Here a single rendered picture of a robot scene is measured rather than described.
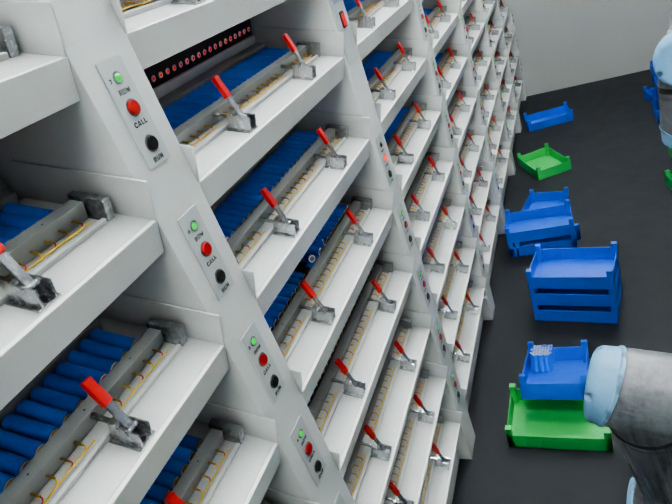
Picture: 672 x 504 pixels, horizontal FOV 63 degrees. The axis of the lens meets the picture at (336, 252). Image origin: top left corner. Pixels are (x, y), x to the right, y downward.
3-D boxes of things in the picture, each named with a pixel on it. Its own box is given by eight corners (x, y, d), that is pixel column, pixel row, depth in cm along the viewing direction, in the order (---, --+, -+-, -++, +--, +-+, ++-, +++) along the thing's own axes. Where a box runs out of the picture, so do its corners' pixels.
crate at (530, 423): (608, 400, 178) (606, 382, 174) (613, 452, 162) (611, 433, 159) (513, 399, 191) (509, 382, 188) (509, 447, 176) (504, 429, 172)
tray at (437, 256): (463, 217, 208) (467, 184, 201) (435, 319, 161) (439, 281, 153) (410, 209, 214) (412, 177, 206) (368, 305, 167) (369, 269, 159)
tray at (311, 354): (391, 225, 137) (393, 191, 132) (303, 412, 90) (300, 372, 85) (316, 213, 142) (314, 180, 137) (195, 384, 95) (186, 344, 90)
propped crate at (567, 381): (530, 361, 204) (527, 341, 202) (589, 360, 195) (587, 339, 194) (521, 399, 177) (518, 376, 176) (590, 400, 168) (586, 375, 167)
